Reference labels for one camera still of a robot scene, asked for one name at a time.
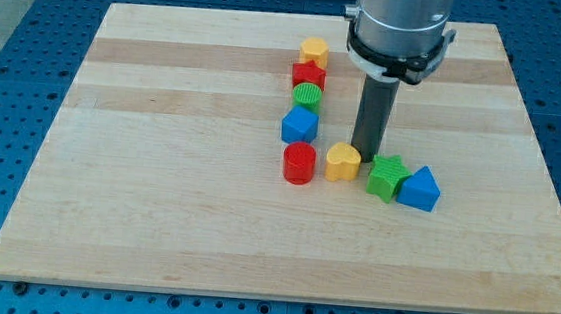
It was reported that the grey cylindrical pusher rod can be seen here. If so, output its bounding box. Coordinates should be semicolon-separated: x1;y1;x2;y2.
351;76;400;163

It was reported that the black white tool flange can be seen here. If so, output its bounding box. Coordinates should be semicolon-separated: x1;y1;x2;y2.
346;22;457;85

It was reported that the yellow heart block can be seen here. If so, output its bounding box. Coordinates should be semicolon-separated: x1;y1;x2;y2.
324;142;362;181

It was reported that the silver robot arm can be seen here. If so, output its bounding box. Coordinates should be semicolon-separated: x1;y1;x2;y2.
345;0;456;163

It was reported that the green cylinder block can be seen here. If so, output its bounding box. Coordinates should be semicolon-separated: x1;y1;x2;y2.
292;82;323;115

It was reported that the green star block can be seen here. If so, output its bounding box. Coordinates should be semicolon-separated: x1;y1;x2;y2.
366;155;412;204

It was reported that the red star block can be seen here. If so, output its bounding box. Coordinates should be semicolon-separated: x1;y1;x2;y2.
291;60;326;90

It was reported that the blue cube block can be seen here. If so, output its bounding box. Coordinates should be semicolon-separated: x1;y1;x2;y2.
281;106;320;144

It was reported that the yellow hexagon block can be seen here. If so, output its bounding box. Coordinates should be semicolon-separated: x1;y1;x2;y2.
299;37;329;69

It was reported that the red cylinder block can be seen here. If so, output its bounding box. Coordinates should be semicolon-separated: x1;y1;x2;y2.
282;141;317;185

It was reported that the blue triangle block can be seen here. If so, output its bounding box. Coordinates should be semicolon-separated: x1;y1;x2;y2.
396;165;441;212

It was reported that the wooden board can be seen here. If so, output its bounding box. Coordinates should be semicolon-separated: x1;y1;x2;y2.
0;3;561;314

